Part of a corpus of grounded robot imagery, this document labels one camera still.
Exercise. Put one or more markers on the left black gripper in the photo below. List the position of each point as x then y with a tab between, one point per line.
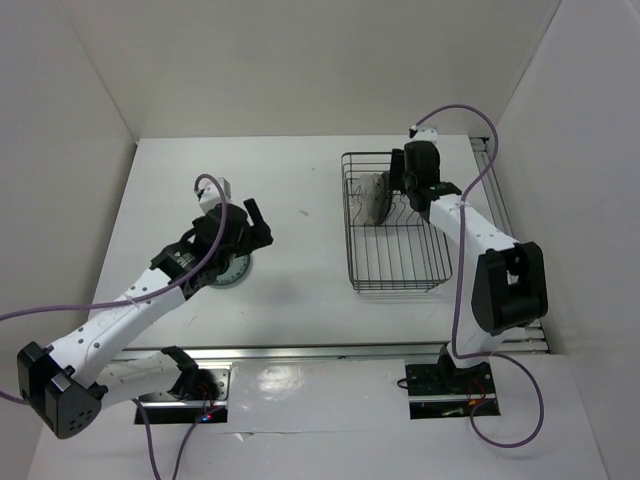
253	236

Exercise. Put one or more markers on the clear square glass plate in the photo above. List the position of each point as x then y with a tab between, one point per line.
373	194

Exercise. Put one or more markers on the blue white patterned plate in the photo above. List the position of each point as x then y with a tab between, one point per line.
235	274

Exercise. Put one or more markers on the clear textured glass plate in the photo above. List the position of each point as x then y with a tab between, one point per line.
359	202

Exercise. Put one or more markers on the black glossy plate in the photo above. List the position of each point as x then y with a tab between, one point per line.
385	198

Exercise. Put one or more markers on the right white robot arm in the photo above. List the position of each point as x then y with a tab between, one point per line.
501	282

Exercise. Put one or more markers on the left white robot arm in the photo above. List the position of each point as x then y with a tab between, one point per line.
70	381

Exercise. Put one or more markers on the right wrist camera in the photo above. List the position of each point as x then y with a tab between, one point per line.
423	132

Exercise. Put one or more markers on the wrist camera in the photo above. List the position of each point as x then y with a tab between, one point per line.
423	132
208	195

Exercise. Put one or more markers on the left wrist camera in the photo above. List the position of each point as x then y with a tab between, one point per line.
208	195

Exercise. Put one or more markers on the metal wire dish rack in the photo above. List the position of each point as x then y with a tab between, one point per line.
405	254

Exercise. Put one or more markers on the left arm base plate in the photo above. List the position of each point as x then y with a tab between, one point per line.
208	396

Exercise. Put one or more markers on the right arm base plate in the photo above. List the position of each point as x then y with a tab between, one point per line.
440	390

